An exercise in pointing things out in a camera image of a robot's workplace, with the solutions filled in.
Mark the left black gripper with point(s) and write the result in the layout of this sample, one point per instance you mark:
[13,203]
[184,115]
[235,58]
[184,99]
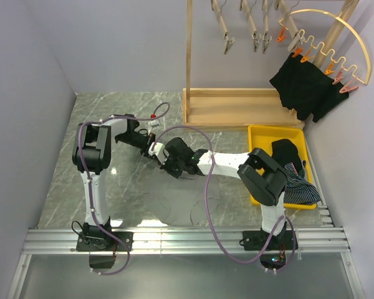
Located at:
[149,138]

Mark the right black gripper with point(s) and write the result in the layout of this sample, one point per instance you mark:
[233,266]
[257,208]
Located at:
[166,167]

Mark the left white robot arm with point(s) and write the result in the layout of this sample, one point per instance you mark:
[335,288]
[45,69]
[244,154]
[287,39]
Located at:
[92,155]

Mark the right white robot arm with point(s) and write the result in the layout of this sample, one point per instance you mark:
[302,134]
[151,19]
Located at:
[262,176]

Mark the black underwear in tray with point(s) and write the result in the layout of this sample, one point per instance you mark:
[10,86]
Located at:
[286,154]

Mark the striped navy underwear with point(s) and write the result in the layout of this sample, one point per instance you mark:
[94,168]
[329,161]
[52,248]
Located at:
[299,190]

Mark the black hanging underwear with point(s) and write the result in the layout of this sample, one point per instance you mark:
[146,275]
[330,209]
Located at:
[306,89]

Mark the gold semicircle clip hanger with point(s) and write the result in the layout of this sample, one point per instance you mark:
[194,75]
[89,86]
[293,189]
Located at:
[355,40]

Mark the wooden drying rack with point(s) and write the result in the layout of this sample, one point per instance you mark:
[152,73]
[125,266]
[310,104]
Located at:
[237,108]

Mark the yellow plastic tray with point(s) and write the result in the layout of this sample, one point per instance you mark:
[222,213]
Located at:
[263,136]

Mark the orange clothespin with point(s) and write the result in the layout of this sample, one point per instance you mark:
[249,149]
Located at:
[282,35]
[331,67]
[307,56]
[297,51]

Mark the pink clothespin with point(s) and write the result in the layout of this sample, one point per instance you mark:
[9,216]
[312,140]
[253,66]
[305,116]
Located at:
[349,86]
[339,77]

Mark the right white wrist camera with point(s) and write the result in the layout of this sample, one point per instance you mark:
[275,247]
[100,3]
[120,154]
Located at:
[158,152]

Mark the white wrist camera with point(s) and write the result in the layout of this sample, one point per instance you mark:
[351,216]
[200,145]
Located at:
[155,121]
[158,152]

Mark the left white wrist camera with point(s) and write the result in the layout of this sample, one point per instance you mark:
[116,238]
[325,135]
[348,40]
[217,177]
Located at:
[155,121]

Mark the aluminium mounting rail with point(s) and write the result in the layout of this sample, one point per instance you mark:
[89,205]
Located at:
[187,263]

